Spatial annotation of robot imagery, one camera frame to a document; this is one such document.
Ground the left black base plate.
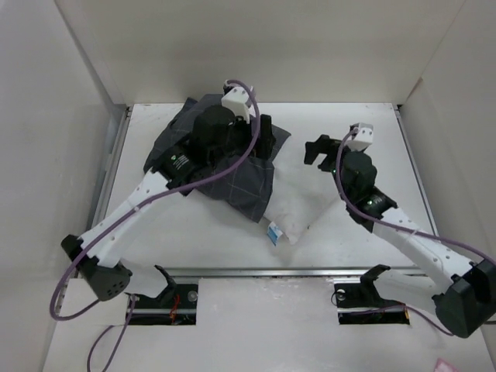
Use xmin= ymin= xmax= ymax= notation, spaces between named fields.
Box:
xmin=129 ymin=283 xmax=198 ymax=326

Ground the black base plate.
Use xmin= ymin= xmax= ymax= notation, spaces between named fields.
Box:
xmin=332 ymin=283 xmax=410 ymax=326
xmin=129 ymin=283 xmax=198 ymax=326

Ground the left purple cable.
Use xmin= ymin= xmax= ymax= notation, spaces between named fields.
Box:
xmin=49 ymin=79 xmax=261 ymax=371

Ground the purple cable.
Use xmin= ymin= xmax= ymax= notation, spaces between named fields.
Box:
xmin=49 ymin=79 xmax=261 ymax=371
xmin=335 ymin=129 xmax=496 ymax=336

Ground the dark grey checked pillowcase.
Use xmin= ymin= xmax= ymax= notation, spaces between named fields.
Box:
xmin=143 ymin=94 xmax=291 ymax=222

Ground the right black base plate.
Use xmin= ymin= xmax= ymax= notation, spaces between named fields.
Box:
xmin=332 ymin=283 xmax=410 ymax=326

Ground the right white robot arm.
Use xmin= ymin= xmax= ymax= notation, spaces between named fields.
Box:
xmin=304 ymin=132 xmax=495 ymax=339

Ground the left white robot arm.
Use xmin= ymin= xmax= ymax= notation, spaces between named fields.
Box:
xmin=61 ymin=97 xmax=277 ymax=308

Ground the blue white pillow label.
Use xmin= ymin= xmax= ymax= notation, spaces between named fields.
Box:
xmin=267 ymin=222 xmax=284 ymax=246

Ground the pink object in corner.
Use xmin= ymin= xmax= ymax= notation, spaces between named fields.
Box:
xmin=433 ymin=358 xmax=458 ymax=372

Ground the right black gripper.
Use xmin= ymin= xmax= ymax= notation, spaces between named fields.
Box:
xmin=303 ymin=135 xmax=364 ymax=202

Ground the aluminium rail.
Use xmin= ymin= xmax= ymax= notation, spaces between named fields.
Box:
xmin=84 ymin=267 xmax=450 ymax=278

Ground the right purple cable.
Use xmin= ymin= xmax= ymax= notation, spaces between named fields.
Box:
xmin=335 ymin=129 xmax=496 ymax=336

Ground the white pillow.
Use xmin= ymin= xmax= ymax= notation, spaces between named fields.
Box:
xmin=263 ymin=161 xmax=339 ymax=245

